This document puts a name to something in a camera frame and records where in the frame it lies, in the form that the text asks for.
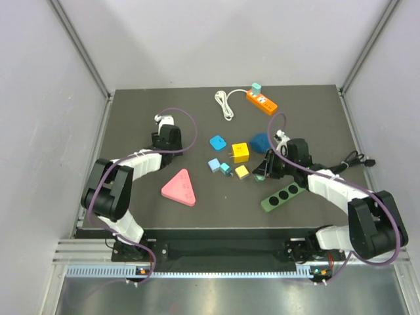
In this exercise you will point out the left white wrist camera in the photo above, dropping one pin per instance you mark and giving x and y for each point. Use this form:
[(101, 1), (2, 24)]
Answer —
[(162, 120)]

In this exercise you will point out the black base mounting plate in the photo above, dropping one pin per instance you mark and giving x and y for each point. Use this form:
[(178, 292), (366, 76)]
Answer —
[(173, 250)]

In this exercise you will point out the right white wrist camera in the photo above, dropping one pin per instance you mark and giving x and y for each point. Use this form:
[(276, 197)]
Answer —
[(281, 142)]

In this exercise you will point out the pink triangular socket adapter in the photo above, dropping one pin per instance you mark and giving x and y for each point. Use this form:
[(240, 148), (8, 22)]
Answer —
[(179, 189)]

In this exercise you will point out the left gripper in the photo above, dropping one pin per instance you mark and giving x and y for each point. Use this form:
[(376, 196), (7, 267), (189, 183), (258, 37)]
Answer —
[(177, 145)]

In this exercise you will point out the yellow cube plug adapter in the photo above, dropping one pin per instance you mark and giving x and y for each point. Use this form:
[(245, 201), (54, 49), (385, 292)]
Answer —
[(240, 152)]

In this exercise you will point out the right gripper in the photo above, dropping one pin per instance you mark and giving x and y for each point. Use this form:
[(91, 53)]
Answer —
[(266, 168)]

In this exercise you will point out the teal plug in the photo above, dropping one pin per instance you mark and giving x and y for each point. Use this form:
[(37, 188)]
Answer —
[(225, 169)]

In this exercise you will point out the yellow plug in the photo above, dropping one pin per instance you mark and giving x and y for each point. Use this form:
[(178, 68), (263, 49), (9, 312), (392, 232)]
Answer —
[(241, 172)]

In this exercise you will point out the orange power strip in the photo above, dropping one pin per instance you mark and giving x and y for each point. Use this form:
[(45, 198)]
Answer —
[(262, 102)]

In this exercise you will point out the teal charger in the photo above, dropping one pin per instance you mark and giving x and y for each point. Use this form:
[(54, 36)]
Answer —
[(256, 88)]

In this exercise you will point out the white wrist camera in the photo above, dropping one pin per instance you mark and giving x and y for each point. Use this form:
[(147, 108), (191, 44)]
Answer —
[(162, 120), (281, 142)]

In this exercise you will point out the white slotted cable duct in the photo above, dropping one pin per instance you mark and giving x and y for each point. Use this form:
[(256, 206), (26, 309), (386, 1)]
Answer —
[(136, 272)]

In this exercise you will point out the blue rounded plug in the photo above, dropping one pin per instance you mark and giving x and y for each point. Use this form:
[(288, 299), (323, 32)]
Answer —
[(217, 143)]

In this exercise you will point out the green power strip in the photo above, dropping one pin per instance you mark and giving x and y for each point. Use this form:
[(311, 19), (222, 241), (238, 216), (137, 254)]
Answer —
[(281, 197)]

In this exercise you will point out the light blue plug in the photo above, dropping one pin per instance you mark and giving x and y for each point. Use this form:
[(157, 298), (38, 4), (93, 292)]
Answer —
[(214, 165)]

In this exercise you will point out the mint green charger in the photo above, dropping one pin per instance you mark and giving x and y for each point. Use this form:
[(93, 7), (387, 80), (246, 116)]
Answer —
[(259, 178)]

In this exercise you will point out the blue cube plug adapter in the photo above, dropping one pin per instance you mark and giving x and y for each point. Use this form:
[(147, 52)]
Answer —
[(259, 143)]

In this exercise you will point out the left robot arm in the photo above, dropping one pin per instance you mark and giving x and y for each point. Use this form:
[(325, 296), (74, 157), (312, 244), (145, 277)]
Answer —
[(108, 189)]

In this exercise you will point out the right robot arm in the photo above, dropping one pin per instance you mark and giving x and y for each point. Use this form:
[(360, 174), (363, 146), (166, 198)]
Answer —
[(374, 223)]

